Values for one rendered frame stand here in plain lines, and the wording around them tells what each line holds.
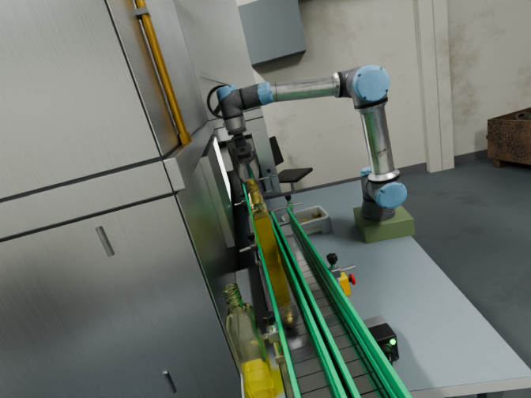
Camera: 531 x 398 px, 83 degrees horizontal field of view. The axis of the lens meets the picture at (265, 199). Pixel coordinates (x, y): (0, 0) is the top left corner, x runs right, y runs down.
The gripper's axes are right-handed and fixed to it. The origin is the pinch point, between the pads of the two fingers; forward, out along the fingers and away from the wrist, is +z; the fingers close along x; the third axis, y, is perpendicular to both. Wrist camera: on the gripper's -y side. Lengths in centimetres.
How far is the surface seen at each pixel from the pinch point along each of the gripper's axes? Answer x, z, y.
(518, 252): -173, 117, 58
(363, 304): -25, 42, -33
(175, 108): 13, -31, -38
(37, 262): 42, -11, -59
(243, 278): 11.7, 28.7, -18.3
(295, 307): -2, 29, -41
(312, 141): -101, 43, 292
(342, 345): -10, 29, -58
